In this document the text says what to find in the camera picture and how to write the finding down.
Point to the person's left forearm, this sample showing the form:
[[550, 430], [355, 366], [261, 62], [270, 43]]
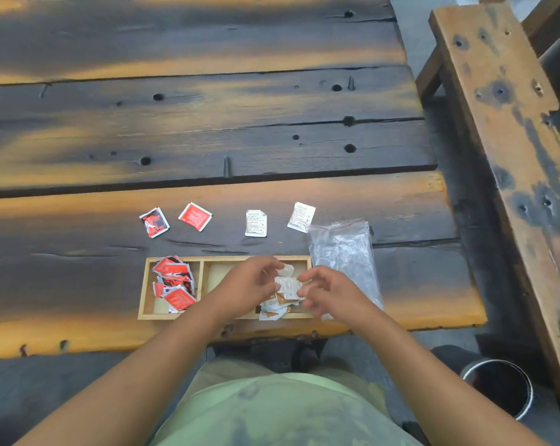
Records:
[[122, 385]]

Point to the red black sachet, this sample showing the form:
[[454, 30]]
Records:
[[155, 222]]

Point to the black lined metal bin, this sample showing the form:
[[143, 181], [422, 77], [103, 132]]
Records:
[[498, 385]]

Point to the person's light green shirt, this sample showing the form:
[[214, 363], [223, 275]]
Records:
[[284, 408]]

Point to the person's right hand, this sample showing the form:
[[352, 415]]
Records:
[[340, 297]]

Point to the person's left hand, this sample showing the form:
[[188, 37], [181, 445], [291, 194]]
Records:
[[245, 287]]

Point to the person's right forearm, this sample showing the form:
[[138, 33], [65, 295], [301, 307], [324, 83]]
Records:
[[438, 390]]

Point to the long rustic wooden bench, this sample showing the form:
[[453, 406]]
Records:
[[507, 134]]

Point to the pile of red sachets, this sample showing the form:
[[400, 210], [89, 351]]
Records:
[[177, 297]]

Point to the wooden three-compartment tray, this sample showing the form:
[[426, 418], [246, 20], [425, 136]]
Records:
[[215, 274]]

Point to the white sachet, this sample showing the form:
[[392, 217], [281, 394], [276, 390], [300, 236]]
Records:
[[301, 217], [256, 223]]

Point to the pile of white sachets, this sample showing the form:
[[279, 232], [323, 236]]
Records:
[[289, 287]]

